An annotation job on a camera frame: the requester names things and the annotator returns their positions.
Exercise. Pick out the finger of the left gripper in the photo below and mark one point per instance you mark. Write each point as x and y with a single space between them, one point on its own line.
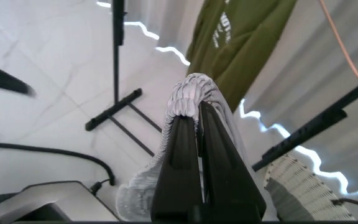
2 79

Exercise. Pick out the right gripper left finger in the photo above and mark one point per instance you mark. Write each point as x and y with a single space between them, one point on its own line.
176 186

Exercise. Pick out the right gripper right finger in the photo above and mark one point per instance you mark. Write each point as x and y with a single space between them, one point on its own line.
228 186

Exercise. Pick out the pale grey shorts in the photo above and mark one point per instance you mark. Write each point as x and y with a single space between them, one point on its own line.
188 93

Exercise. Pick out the green printed shirt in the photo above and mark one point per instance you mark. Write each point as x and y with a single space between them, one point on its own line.
244 40

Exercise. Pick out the pink clothes hanger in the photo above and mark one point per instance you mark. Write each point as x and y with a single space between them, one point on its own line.
343 53

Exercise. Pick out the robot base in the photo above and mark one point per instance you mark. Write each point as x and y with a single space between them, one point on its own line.
57 196

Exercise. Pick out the white laundry basket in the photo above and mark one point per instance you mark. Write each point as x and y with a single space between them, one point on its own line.
300 186

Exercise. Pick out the black clothes rack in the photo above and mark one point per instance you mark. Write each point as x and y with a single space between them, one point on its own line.
117 46

